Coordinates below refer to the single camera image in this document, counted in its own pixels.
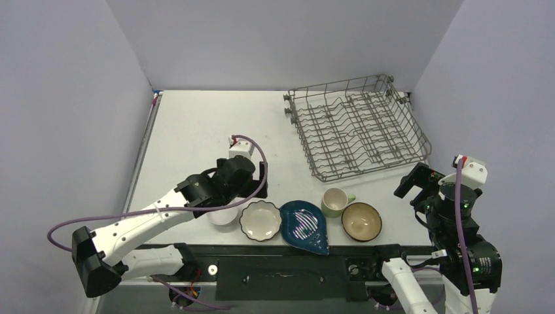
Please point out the white scalloped black-rimmed dish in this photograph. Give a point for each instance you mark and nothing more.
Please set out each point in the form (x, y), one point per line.
(260, 221)

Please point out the plain white bowl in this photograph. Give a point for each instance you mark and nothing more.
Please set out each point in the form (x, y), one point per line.
(224, 217)

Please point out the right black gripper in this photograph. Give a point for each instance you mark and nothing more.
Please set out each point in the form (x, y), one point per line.
(416, 182)

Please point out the black front mounting rail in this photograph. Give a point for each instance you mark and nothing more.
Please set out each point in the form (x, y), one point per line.
(278, 273)

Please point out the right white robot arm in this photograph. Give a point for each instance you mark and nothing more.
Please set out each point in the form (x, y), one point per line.
(470, 267)

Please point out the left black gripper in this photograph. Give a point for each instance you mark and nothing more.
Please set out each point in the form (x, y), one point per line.
(256, 184)

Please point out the grey wire dish rack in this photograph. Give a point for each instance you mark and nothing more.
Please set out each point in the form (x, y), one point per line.
(356, 126)

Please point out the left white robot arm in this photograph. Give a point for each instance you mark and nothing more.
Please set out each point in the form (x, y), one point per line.
(107, 256)

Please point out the brown black-rimmed bowl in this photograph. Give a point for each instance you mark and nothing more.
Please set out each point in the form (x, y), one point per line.
(361, 222)

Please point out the green mug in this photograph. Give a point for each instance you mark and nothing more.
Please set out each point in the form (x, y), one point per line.
(334, 201)

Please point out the blue leaf-shaped plate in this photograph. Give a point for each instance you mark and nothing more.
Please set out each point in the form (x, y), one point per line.
(304, 226)

